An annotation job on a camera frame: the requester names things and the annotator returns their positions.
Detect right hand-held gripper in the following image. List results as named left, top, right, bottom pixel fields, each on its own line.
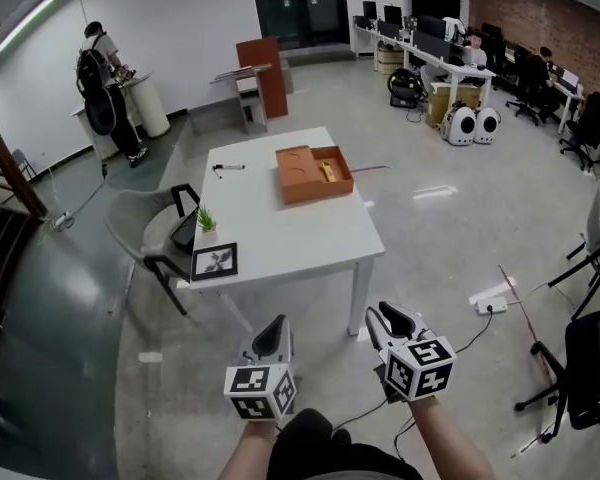
left=364, top=300, right=457, bottom=405

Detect grey plastic chair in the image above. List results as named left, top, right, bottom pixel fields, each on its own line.
left=103, top=183, right=204, bottom=317

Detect dark staircase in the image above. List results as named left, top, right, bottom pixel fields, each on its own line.
left=0, top=126, right=51, bottom=337

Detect white chair with black legs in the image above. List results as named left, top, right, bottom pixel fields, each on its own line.
left=547, top=180, right=600, bottom=322

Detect white round-eyed devices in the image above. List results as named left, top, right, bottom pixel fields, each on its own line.
left=442, top=105, right=479, bottom=147

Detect white cylindrical pedestal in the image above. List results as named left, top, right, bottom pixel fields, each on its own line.
left=123, top=69, right=172, bottom=140

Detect row of black monitors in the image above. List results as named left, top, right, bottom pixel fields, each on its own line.
left=362, top=0, right=454, bottom=60

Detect orange block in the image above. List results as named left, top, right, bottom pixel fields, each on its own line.
left=274, top=144, right=356, bottom=207

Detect small green potted plant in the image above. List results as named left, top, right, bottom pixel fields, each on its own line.
left=194, top=203, right=220, bottom=237

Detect black picture frame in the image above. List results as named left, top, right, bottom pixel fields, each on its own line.
left=190, top=241, right=240, bottom=283

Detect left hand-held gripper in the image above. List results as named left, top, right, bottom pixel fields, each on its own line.
left=223, top=314, right=300, bottom=424

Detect person's right forearm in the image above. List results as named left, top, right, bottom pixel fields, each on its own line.
left=403, top=396, right=496, bottom=480

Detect person's left forearm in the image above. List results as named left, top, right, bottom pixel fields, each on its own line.
left=214, top=419, right=281, bottom=480

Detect large black wall screen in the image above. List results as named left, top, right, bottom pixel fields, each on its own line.
left=411, top=0, right=463, bottom=20

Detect long ceiling light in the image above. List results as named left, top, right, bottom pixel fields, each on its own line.
left=0, top=0, right=60, bottom=56

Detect black double door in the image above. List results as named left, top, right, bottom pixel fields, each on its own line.
left=249, top=0, right=351, bottom=52

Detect person's black trousers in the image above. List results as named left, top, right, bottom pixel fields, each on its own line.
left=267, top=407, right=424, bottom=480

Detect wooden stair post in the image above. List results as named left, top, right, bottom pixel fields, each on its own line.
left=0, top=126, right=50, bottom=220

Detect white power strip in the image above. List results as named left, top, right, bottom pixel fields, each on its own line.
left=49, top=209, right=76, bottom=231
left=474, top=296, right=510, bottom=316

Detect low white stand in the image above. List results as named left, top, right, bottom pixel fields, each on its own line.
left=70, top=103, right=124, bottom=162

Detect white pet carrier backpack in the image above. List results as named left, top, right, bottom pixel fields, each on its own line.
left=473, top=106, right=502, bottom=146

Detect small white desk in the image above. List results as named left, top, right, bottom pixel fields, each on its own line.
left=548, top=67, right=587, bottom=137

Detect black office chair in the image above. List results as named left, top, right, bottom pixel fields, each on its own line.
left=513, top=309, right=600, bottom=432
left=559, top=91, right=600, bottom=173
left=504, top=47, right=545, bottom=120

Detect grey folding chair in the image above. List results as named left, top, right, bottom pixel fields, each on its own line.
left=11, top=148, right=40, bottom=185

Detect black tablet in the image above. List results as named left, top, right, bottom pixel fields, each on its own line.
left=168, top=214, right=198, bottom=256

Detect black power cable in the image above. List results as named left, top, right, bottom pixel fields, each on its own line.
left=449, top=307, right=496, bottom=355

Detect brown wooden lectern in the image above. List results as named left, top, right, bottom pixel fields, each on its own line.
left=235, top=36, right=289, bottom=120

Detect long white office desk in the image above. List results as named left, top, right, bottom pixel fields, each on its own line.
left=352, top=20, right=497, bottom=119

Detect thin red floor stick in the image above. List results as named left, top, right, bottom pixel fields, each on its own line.
left=497, top=265, right=556, bottom=385

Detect white table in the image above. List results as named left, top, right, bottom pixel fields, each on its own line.
left=173, top=126, right=387, bottom=338

